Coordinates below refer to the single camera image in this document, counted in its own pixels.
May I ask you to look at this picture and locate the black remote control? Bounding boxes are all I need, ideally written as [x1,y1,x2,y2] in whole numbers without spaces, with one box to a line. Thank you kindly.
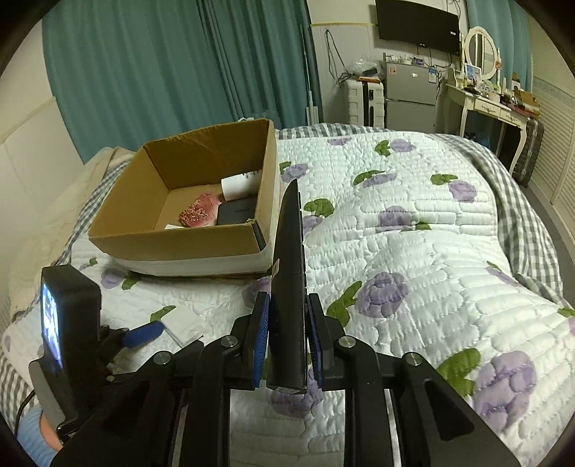
[267,180,307,394]

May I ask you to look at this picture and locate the pink rose wallet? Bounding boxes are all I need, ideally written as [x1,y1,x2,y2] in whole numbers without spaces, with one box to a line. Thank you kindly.
[178,193,221,228]

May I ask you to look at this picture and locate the dark grey charger block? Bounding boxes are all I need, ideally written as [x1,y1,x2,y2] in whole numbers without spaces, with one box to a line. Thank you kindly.
[216,196,257,226]

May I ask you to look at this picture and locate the white bottle red band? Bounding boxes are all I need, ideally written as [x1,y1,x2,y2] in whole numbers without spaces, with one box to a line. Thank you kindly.
[220,170,262,202]

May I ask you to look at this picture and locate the small white adapter cube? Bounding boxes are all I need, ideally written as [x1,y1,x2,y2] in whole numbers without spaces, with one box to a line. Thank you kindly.
[160,306,205,348]

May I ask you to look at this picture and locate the smartphone with lit screen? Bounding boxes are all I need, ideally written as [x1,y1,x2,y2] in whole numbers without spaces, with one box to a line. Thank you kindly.
[28,265,102,440]

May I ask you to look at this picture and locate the brown cardboard box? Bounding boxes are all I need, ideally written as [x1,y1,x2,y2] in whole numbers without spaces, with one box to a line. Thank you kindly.
[89,119,280,277]

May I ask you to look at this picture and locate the green curtain left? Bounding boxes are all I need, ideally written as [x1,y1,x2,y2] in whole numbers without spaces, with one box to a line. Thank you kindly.
[42,1,322,161]

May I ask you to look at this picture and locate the green curtain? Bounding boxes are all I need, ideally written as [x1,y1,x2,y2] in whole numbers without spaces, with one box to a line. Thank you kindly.
[42,1,322,161]
[466,0,533,92]

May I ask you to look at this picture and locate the white louvred wardrobe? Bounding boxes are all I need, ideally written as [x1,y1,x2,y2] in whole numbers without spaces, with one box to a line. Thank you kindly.
[531,77,574,235]

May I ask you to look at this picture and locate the white dressing table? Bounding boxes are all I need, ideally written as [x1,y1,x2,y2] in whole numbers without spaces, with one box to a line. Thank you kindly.
[441,84,536,175]

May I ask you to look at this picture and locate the white suitcase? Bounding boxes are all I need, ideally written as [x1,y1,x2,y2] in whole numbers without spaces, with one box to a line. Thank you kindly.
[344,80,385,128]

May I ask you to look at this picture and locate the grey mini fridge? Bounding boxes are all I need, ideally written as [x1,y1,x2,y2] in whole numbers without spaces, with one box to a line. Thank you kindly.
[384,62,440,133]

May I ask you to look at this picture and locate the oval vanity mirror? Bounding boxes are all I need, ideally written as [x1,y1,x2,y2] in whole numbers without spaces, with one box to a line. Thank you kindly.
[463,26,500,79]

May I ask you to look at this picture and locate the green curtain right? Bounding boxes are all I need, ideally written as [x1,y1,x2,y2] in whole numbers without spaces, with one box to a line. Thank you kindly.
[466,0,533,92]

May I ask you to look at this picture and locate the black wall television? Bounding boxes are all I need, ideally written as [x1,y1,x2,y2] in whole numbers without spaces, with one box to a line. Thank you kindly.
[375,0,460,56]

